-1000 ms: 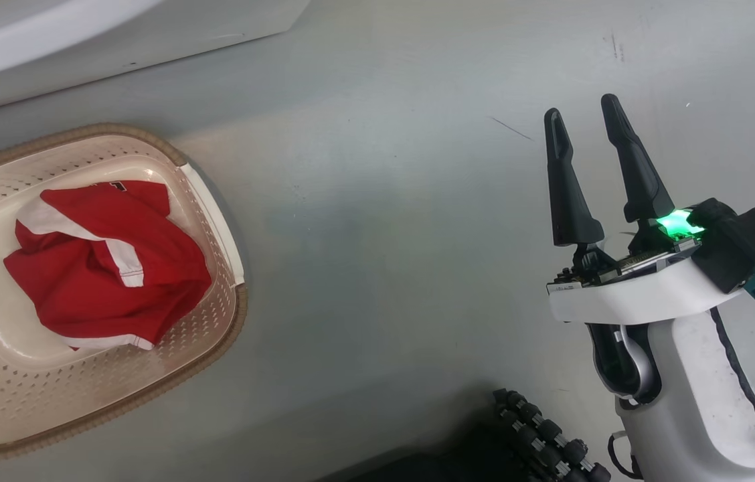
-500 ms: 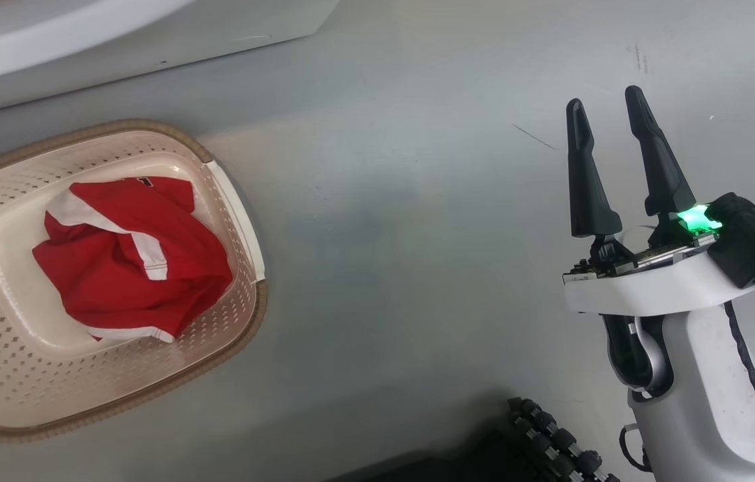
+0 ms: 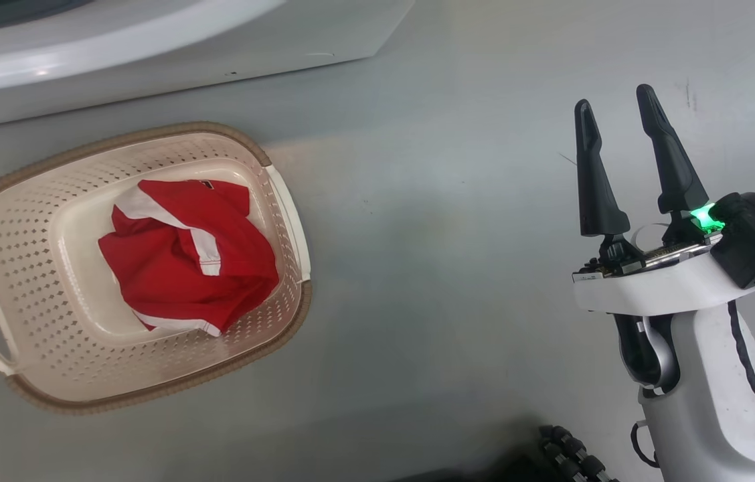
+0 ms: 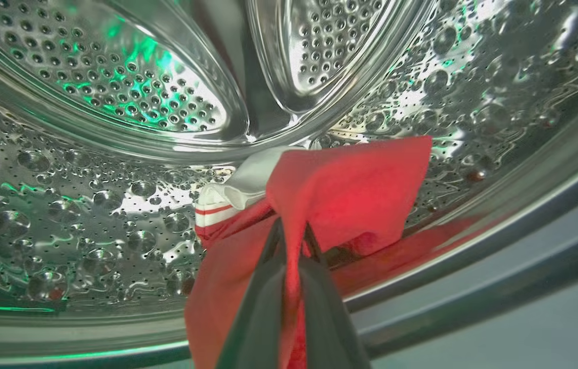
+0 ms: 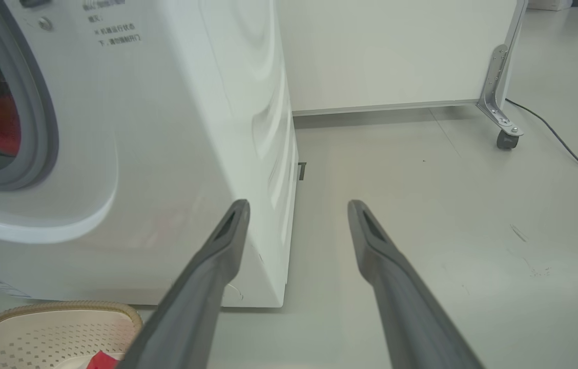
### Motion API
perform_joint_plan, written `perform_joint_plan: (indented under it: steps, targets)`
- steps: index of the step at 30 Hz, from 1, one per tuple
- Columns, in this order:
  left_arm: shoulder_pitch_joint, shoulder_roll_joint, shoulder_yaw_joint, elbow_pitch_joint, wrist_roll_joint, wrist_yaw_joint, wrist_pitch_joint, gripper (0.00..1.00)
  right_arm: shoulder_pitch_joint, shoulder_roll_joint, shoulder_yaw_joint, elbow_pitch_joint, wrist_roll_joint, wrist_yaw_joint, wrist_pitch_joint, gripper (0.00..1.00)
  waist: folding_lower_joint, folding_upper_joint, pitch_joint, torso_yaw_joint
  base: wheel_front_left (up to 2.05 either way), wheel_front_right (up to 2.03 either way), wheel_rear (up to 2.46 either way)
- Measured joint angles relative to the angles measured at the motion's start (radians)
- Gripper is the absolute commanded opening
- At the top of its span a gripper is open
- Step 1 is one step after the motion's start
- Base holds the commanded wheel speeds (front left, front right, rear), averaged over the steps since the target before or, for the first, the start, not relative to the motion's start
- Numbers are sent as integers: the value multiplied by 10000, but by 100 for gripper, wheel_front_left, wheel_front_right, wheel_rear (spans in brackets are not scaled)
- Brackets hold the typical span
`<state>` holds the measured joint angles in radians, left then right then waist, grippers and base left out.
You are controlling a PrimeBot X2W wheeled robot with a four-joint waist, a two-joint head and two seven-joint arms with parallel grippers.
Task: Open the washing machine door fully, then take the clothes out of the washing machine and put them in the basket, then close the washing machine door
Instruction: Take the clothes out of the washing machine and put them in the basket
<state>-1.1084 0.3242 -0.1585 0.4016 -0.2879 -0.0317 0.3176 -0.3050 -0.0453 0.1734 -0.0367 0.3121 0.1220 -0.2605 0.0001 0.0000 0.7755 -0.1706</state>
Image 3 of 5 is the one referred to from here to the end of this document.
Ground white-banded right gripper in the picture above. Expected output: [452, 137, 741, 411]
[572, 84, 755, 315]

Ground red and white garment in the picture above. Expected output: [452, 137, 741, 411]
[98, 179, 280, 337]

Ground white front-load washing machine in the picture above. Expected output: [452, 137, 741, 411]
[0, 0, 416, 133]

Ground cream perforated laundry basket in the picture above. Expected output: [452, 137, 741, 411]
[0, 122, 313, 414]

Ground black ribbed cable conduit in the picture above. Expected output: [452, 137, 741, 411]
[538, 425, 620, 482]

